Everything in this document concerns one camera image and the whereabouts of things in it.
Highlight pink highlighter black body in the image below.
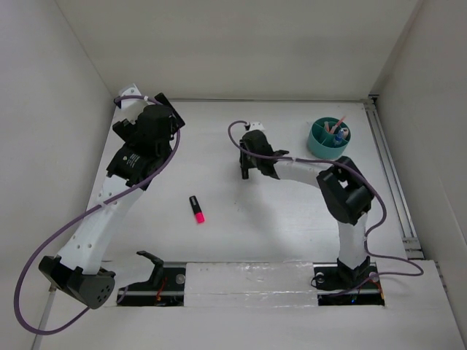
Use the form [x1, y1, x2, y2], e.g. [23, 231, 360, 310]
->
[189, 195, 205, 224]

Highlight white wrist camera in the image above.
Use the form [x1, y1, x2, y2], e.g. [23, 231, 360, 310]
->
[244, 122, 265, 131]
[113, 83, 144, 109]

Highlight teal round desk organizer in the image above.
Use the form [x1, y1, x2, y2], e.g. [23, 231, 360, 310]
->
[306, 117, 352, 160]

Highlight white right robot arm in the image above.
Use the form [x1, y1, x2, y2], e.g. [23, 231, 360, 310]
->
[239, 130, 374, 289]

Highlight clear bottle blue cap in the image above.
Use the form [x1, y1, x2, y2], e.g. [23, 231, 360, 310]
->
[333, 128, 349, 147]

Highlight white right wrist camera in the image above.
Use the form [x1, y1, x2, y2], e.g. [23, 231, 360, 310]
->
[244, 122, 265, 131]

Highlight aluminium side rail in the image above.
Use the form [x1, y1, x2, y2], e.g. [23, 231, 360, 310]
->
[364, 95, 425, 260]

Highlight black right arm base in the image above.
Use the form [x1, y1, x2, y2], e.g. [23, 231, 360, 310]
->
[310, 262, 385, 307]

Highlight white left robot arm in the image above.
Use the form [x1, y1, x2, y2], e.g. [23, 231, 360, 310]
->
[39, 93, 185, 309]

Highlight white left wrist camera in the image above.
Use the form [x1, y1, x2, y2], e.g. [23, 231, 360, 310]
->
[113, 83, 144, 109]

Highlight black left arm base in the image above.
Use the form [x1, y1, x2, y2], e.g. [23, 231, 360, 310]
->
[116, 250, 187, 307]

